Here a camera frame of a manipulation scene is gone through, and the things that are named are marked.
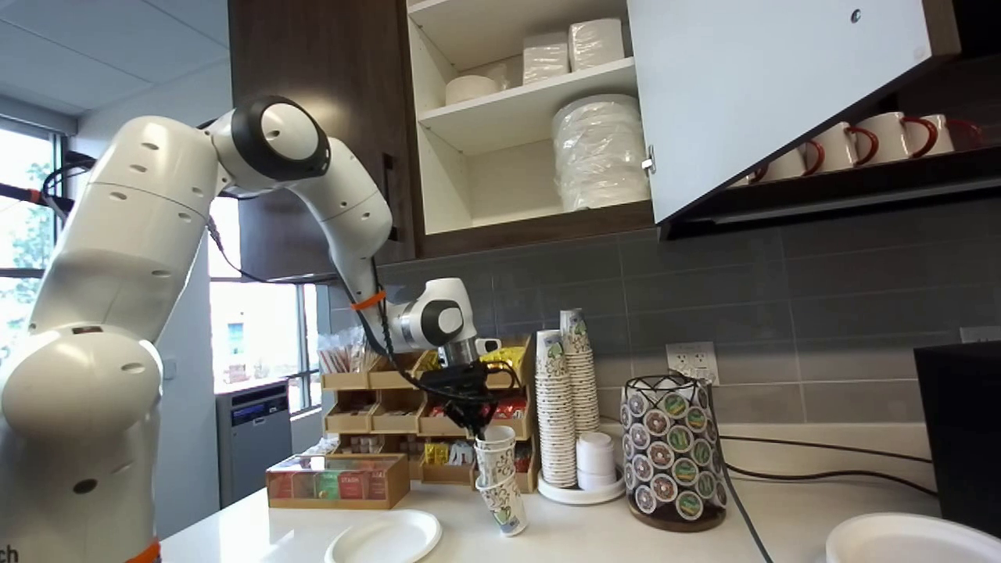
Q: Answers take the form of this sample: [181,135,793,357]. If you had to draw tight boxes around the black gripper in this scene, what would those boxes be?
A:
[419,357,500,440]

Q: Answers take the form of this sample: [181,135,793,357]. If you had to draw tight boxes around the white plate under cup stacks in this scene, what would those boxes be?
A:
[535,471,627,509]

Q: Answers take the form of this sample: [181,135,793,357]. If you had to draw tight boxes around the small white paper plate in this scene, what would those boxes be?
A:
[323,506,443,563]

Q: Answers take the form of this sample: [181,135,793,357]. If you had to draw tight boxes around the wrapped white plate stack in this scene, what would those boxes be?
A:
[549,91,650,215]

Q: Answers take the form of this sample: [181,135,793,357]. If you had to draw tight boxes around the large white paper plate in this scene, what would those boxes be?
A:
[821,509,1001,563]

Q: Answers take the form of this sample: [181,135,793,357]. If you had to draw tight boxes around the yellow packet bundle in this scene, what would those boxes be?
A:
[477,342,531,391]

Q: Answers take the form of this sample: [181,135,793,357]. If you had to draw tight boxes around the tall patterned cup stack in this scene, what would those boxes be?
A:
[531,324,578,490]
[557,306,605,433]

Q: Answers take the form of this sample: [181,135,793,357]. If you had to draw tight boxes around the wooden condiment organizer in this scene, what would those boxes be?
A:
[320,338,541,489]

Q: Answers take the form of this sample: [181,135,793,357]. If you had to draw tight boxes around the white lid stack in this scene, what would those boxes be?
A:
[573,429,619,495]

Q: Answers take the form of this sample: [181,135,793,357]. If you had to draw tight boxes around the wooden stir sticks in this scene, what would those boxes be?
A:
[320,333,374,378]

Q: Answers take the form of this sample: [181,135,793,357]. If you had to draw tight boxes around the coffee pod carousel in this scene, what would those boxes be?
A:
[619,372,732,534]

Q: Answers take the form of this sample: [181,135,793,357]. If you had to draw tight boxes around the grey dishwasher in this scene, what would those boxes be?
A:
[216,378,298,509]

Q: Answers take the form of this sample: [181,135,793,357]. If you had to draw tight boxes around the glass window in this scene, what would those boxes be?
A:
[203,196,328,415]
[0,120,62,360]

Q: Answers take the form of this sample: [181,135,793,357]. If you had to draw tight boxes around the white bowl stack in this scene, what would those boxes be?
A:
[440,69,512,108]

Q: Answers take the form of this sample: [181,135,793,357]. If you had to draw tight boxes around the white napkin pack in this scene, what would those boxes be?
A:
[520,29,573,88]
[569,14,627,75]

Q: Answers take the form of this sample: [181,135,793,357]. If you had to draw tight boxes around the white cabinet door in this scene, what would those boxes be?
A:
[623,0,938,229]

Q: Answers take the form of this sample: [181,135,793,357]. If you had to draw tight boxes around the black appliance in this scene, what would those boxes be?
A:
[913,342,1001,541]

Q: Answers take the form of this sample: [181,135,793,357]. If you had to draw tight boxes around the orange cable tie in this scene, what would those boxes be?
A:
[351,286,390,316]

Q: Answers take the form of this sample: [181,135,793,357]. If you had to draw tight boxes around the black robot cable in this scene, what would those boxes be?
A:
[197,213,495,440]

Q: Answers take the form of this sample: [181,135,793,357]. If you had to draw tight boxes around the black power cable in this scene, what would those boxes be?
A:
[715,432,938,468]
[719,458,941,563]

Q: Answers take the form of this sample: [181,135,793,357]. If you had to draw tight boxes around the dark wood wall cabinet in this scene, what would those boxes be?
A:
[227,0,1001,259]

